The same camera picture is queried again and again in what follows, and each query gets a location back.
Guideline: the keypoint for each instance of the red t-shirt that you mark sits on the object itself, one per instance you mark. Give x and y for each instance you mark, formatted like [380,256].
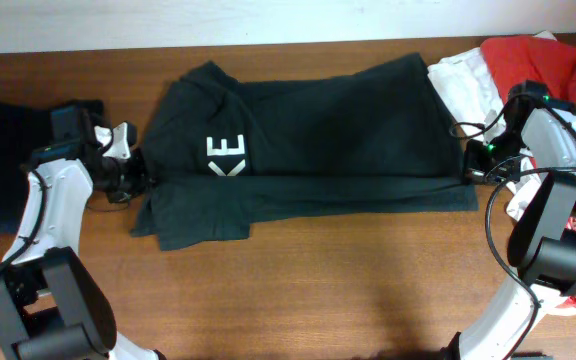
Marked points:
[542,246]

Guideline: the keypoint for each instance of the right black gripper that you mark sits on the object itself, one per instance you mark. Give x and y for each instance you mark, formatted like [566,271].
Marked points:
[471,163]

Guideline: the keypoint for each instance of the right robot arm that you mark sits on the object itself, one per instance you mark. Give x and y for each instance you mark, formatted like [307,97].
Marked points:
[511,315]

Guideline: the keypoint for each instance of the black Nike t-shirt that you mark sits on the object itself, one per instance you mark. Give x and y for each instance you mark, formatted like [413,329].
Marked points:
[223,154]

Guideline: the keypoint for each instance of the white t-shirt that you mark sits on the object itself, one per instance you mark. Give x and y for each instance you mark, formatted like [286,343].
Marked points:
[473,84]

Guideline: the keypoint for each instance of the folded dark navy garment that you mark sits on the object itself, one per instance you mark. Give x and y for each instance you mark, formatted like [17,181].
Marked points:
[22,130]

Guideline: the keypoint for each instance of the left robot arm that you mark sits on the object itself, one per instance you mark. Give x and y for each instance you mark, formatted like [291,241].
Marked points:
[50,305]

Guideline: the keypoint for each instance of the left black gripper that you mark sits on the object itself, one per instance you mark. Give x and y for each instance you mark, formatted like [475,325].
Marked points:
[131,173]

